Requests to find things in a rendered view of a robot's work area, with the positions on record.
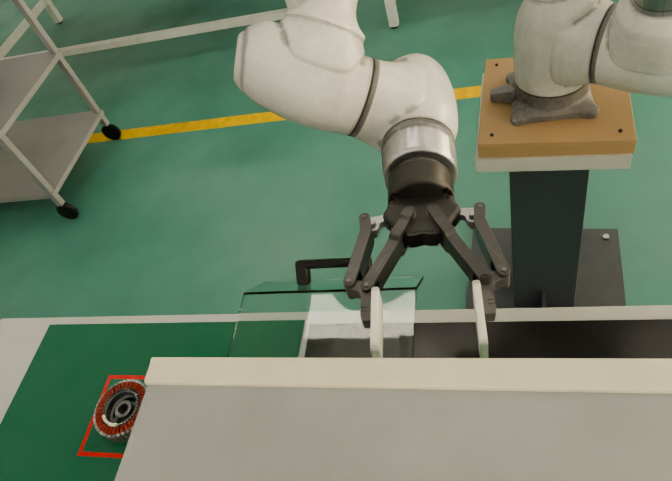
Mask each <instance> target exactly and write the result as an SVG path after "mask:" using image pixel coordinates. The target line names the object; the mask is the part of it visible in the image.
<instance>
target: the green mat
mask: <svg viewBox="0 0 672 481"><path fill-rule="evenodd" d="M235 325H236V322H179V323H117V324H55V325H49V327H48V329H47V331H46V333H45V335H44V337H43V339H42V341H41V343H40V345H39V347H38V349H37V351H36V353H35V355H34V357H33V359H32V361H31V363H30V365H29V367H28V369H27V371H26V373H25V375H24V377H23V379H22V381H21V383H20V385H19V387H18V389H17V391H16V393H15V395H14V397H13V399H12V401H11V403H10V405H9V407H8V409H7V411H6V413H5V415H4V417H3V419H2V422H1V424H0V481H114V480H115V477H116V474H117V472H118V469H119V466H120V463H121V460H122V458H108V457H91V456H77V454H78V451H79V449H80V446H81V444H82V441H83V439H84V436H85V434H86V431H87V429H88V426H89V424H90V421H91V419H92V416H93V414H94V410H95V408H96V405H97V403H98V401H99V399H100V396H101V394H102V391H103V389H104V386H105V384H106V381H107V379H108V376H109V375H144V376H146V374H147V371H148V368H149V365H150V361H151V358H153V357H227V355H228V351H229V347H230V343H231V340H232V336H233V332H234V329H235ZM127 443H128V441H127V442H123V443H119V442H118V443H115V442H112V441H110V440H108V439H107V438H105V437H104V436H102V435H101V434H99V433H98V432H97V430H96V429H95V426H94V423H93V425H92V428H91V430H90V433H89V435H88V438H87V441H86V443H85V446H84V448H83V452H101V453H119V454H124V452H125V449H126V446H127Z"/></svg>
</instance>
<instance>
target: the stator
mask: <svg viewBox="0 0 672 481"><path fill-rule="evenodd" d="M146 389H147V386H146V385H145V384H144V383H142V382H141V381H139V380H135V379H132V380H131V379H127V380H123V382H122V381H120V382H118V384H117V383H116V384H114V385H113V386H112V387H110V388H109V390H110V391H109V390H107V391H106V392H105V393H106V394H107V395H106V394H103V395H102V396H101V397H102V398H100V399H99V401H98V402H100V403H97V405H96V407H97V408H95V410H94V412H95V413H94V415H93V416H94V418H93V421H94V426H95V429H96V430H97V432H98V433H99V434H101V435H102V436H104V437H105V438H107V439H108V440H110V441H112V442H115V443H118V442H119V443H123V442H127V441H128V440H129V437H130V435H131V432H132V429H133V426H134V423H135V420H136V417H137V415H138V412H139V409H140V406H141V403H142V400H143V398H144V395H145V392H146ZM103 398H104V399H103ZM130 398H135V399H137V400H136V402H134V403H133V402H130V401H128V400H127V399H130ZM126 408H128V409H127V411H126V412H125V413H123V412H124V410H125V409H126ZM114 414H115V415H116V416H117V417H116V418H114ZM119 421H123V422H122V423H119V424H118V422H119Z"/></svg>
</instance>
